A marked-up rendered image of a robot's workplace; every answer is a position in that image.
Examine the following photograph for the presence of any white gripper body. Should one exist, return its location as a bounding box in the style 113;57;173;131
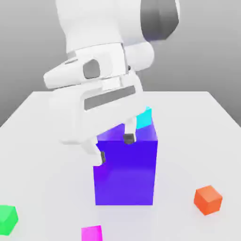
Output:
49;69;147;146

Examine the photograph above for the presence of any small cyan cube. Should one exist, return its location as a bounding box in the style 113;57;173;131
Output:
136;105;153;130

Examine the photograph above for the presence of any small magenta cube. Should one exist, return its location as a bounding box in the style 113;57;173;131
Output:
81;225;103;241

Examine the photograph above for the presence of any small orange cube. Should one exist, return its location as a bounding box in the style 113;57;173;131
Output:
193;185;223;216

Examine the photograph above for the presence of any small green cube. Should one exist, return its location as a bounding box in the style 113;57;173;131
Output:
0;205;19;236

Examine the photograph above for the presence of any large blue box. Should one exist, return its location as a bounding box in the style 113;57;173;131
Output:
93;123;158;206

